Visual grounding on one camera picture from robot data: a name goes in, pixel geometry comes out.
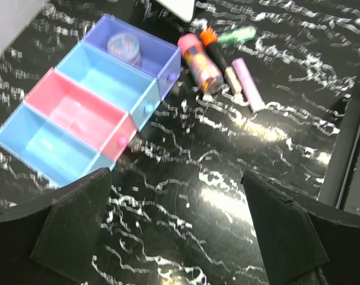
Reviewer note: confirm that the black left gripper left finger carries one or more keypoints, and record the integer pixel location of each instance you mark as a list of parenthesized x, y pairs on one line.
[(51, 239)]

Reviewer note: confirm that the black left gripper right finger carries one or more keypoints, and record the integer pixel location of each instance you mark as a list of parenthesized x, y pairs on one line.
[(301, 240)]

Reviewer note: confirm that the light blue drawer bin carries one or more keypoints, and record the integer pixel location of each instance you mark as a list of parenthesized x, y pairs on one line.
[(47, 148)]

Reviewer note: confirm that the pink drawer bin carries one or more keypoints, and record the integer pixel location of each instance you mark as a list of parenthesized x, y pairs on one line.
[(103, 126)]

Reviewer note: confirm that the sky blue drawer bin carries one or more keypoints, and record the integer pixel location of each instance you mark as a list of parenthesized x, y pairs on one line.
[(113, 80)]

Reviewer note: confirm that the clear jar of bands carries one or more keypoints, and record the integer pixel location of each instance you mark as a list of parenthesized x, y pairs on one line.
[(126, 47)]

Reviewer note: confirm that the purple drawer bin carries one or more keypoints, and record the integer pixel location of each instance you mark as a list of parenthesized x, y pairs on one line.
[(159, 59)]

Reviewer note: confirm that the green transparent highlighter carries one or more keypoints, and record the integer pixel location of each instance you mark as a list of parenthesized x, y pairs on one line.
[(238, 35)]

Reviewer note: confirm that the black marble pattern mat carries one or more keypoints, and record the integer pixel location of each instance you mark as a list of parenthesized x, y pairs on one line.
[(177, 212)]

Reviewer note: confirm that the beige small marker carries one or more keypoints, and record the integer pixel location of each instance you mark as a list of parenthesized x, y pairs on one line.
[(232, 81)]

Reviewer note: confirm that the lilac highlighter pen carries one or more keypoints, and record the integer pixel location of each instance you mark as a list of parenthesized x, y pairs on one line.
[(250, 90)]

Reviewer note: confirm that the colourful pink-capped tube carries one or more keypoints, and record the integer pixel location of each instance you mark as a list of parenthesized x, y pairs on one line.
[(205, 72)]

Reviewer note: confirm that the black orange-capped marker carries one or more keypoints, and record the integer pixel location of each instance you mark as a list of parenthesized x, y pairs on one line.
[(210, 42)]

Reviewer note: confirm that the white dry-erase board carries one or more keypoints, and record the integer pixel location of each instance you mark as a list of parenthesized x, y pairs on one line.
[(183, 9)]

